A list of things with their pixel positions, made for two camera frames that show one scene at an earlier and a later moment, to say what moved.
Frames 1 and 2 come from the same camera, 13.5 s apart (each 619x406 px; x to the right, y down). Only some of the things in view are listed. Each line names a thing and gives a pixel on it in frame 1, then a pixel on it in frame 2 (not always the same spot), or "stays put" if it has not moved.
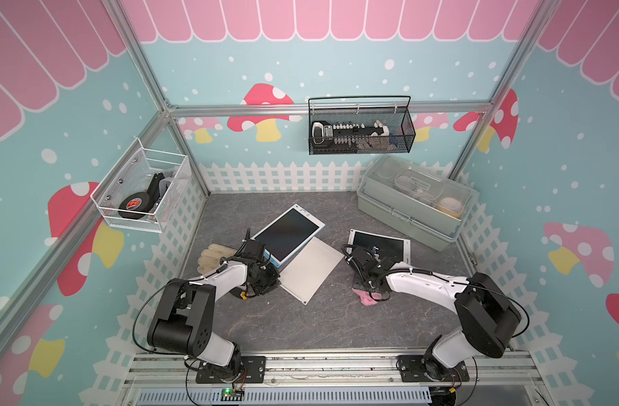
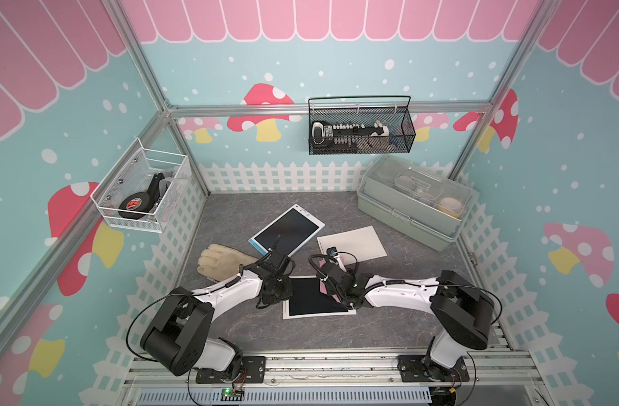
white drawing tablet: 380,245 → 309,300
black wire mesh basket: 360,125 stays put
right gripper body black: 359,282 → 341,298
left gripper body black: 265,279 → 281,292
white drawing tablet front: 304,274 → 353,246
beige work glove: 210,259 stays put
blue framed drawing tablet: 284,236 stays put
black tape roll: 139,202 stays put
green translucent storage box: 431,208 stays put
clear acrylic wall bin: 146,191 stays put
